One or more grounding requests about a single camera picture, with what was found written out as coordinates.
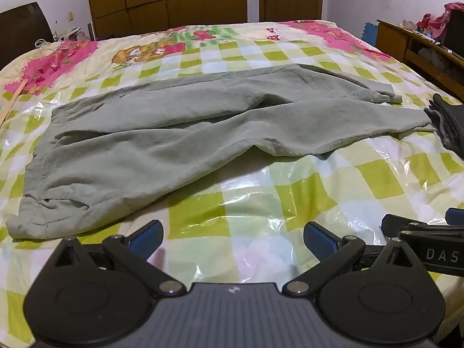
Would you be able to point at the pink red clothes pile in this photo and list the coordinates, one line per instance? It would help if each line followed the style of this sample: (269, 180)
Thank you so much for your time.
(436, 25)

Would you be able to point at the wooden side desk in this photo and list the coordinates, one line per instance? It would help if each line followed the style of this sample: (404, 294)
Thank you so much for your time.
(435, 63)

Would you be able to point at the dark wooden headboard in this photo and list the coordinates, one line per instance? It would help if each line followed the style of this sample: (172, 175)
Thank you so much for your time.
(20, 28)

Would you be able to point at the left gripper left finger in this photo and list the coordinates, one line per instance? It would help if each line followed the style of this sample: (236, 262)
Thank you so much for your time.
(98, 294)

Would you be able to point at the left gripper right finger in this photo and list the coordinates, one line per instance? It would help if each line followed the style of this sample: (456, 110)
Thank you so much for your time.
(367, 294)

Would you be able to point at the grey-green pants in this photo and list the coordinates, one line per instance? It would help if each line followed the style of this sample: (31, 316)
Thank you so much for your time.
(105, 157)

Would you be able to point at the wooden stick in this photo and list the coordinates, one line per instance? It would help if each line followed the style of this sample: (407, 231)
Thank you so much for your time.
(7, 107)

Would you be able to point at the dark grey glove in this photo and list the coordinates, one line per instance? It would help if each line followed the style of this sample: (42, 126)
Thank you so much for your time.
(448, 121)

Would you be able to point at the checkered floral bed quilt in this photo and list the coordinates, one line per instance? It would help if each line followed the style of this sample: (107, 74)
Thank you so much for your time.
(243, 222)

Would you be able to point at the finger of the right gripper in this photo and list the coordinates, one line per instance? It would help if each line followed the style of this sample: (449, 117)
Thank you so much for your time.
(454, 216)
(406, 228)

